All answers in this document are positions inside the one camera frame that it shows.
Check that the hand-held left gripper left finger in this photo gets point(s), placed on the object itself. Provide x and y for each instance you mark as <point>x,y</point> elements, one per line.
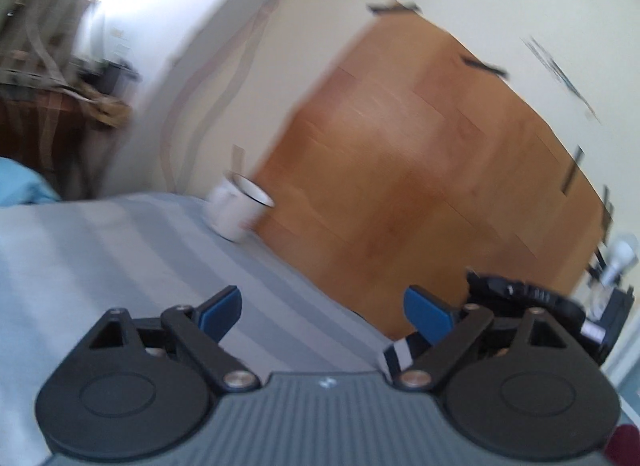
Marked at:
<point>220,313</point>

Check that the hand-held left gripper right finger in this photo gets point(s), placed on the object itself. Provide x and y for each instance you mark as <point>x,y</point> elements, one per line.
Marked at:
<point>426,317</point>

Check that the navy and white knit garment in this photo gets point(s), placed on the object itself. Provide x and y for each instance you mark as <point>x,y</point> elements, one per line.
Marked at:
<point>400,353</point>

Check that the white enamel mug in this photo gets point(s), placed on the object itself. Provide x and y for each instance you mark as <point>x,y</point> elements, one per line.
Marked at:
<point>235,213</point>

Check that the grey striped bed sheet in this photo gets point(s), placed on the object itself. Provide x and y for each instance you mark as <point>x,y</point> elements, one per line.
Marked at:
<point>125,256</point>

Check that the black tape strip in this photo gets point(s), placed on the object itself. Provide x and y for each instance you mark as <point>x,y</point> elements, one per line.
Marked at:
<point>607,206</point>
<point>395,6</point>
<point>484,67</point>
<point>573,170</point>

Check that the wooden stick in mug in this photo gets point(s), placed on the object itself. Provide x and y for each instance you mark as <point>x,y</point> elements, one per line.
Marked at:
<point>238,158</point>

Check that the wooden headboard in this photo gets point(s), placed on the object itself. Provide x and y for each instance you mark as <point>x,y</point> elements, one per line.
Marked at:
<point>410,160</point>

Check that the person's maroon sweater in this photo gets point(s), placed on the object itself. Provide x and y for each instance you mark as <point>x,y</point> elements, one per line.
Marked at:
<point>626,447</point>

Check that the light blue cloth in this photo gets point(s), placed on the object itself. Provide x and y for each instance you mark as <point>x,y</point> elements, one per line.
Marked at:
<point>22,185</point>

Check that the small black box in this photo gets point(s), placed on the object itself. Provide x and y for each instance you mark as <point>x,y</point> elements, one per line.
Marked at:
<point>119,78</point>

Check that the brown wooden cabinet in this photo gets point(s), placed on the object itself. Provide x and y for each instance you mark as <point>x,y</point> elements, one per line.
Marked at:
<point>35,135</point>

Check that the beige hanging cloth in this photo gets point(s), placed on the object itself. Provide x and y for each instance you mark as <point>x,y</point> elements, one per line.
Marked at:
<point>35,30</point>

